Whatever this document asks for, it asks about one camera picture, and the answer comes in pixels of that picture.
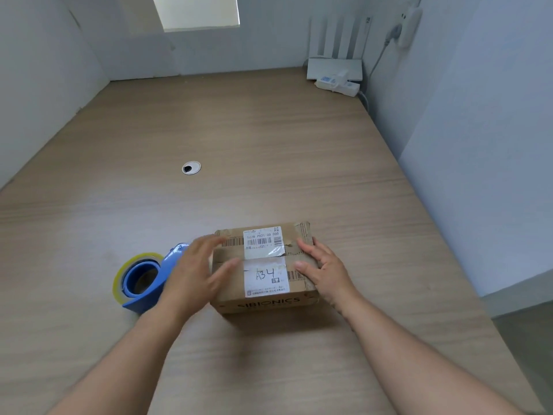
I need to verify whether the person's left hand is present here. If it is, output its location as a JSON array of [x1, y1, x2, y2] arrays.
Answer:
[[157, 234, 243, 320]]

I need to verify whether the person's right hand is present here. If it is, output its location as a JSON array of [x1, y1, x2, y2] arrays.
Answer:
[[294, 237, 359, 316]]

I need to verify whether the blue tape dispenser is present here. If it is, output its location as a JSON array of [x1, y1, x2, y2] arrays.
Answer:
[[122, 242, 191, 315]]

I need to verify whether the black-lettered cardboard box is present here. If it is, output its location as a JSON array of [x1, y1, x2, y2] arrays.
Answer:
[[210, 221, 321, 316]]

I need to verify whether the clear yellowish tape roll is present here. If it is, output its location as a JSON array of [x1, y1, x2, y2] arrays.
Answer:
[[112, 252, 165, 306]]

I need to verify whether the person's left forearm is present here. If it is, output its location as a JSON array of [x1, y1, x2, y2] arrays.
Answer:
[[47, 308, 189, 415]]

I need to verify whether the person's right forearm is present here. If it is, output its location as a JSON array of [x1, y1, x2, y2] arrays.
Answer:
[[341, 295, 526, 415]]

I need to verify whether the white power strip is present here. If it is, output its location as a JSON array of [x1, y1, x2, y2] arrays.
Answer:
[[314, 69, 361, 98]]

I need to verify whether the white router with antennas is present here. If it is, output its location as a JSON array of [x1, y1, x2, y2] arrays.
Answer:
[[305, 14, 373, 82]]

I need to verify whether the white foam partition board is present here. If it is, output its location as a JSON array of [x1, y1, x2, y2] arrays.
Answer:
[[0, 0, 111, 188]]

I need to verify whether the bright window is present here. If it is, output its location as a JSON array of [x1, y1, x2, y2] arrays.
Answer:
[[151, 0, 241, 33]]

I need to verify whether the grey power cable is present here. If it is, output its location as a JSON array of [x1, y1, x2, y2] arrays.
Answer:
[[358, 25, 403, 111]]

